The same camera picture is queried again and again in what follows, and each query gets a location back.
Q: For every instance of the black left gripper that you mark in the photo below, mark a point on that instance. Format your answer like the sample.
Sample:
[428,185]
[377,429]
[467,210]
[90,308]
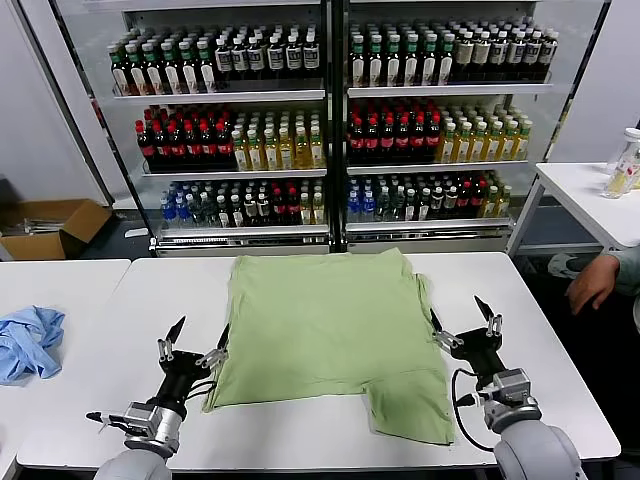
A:
[177,375]

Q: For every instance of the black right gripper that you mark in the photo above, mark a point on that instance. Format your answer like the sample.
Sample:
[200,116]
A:
[482,355]

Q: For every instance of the green polo shirt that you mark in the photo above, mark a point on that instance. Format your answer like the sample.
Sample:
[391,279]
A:
[325,325]

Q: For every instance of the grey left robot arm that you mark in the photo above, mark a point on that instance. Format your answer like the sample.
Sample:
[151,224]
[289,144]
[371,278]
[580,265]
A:
[130,465]

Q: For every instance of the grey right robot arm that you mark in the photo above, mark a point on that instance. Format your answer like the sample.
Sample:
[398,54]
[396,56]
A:
[540,450]

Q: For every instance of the person's grey sleeved forearm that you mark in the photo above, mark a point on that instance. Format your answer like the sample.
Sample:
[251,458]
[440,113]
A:
[630,270]

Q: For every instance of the person's bare hand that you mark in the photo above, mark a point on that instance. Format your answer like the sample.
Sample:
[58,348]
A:
[597,280]

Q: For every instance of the beverage cooler cabinet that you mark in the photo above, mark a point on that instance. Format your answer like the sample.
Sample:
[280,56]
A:
[425,242]
[225,246]

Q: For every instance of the white cooler shelf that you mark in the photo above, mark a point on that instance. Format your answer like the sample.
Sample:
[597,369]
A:
[240,231]
[435,167]
[450,91]
[220,96]
[235,174]
[425,226]

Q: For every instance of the crumpled grey cloth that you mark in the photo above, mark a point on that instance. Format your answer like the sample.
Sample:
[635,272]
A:
[562,265]

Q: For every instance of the dark drink bottle white cap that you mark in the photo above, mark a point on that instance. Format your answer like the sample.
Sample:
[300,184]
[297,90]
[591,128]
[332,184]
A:
[250,212]
[437,204]
[450,202]
[410,207]
[423,207]
[237,215]
[223,215]
[264,212]

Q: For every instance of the yellow tea bottle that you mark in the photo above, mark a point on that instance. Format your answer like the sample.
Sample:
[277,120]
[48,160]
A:
[508,146]
[493,146]
[302,154]
[478,147]
[490,204]
[463,147]
[240,156]
[523,145]
[271,156]
[306,212]
[448,147]
[504,202]
[317,153]
[255,156]
[318,212]
[286,155]

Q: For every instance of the cola bottle red cap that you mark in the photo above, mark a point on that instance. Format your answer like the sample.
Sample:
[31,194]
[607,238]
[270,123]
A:
[478,200]
[356,142]
[418,142]
[278,210]
[145,149]
[465,200]
[224,149]
[176,149]
[387,142]
[208,149]
[161,149]
[371,142]
[433,141]
[192,149]
[292,210]
[402,142]

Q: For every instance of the small white flat object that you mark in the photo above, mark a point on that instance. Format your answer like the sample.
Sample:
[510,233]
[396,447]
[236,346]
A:
[136,232]

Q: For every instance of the clear green water bottle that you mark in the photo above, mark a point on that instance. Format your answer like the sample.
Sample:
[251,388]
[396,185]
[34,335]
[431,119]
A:
[383,206]
[210,214]
[397,206]
[197,212]

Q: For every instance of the blue drink bottle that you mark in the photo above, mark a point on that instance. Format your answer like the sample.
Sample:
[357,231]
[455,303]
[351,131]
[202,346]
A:
[168,212]
[182,212]
[368,207]
[354,207]

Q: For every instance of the crumpled light blue shirt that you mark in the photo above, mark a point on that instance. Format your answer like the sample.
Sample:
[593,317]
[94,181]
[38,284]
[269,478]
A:
[30,345]

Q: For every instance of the white side table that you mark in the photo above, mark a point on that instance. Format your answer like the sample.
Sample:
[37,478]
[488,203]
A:
[580,190]

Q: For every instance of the open cardboard box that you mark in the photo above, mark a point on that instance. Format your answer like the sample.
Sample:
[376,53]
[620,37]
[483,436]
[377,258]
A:
[30,247]

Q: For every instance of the bundle of metal rods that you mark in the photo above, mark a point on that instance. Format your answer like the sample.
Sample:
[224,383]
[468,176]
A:
[35,226]

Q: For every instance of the clear jar yellow contents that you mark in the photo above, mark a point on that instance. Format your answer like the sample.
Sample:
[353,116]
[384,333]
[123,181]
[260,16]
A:
[617,185]

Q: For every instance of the clear bottle white cap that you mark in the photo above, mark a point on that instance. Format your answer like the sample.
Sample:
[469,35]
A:
[631,152]

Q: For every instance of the dark bottle green cap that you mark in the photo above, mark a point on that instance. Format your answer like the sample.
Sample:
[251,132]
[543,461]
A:
[189,74]
[119,75]
[446,66]
[429,66]
[376,67]
[394,67]
[411,66]
[136,75]
[206,74]
[358,67]
[153,75]
[171,75]

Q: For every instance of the dark bottle beige label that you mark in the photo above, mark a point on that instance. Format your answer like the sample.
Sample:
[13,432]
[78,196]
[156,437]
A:
[482,54]
[465,54]

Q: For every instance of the dark bottle white blue label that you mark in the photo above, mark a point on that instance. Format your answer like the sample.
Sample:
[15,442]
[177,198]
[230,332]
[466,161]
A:
[275,59]
[311,57]
[294,58]
[515,52]
[499,52]
[548,51]
[532,51]
[223,61]
[241,60]
[256,60]

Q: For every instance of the open glass cooler door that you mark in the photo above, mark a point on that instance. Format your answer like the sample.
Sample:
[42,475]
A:
[60,60]
[575,60]

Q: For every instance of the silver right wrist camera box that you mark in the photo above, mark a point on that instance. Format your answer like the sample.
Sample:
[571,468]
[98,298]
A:
[510,390]

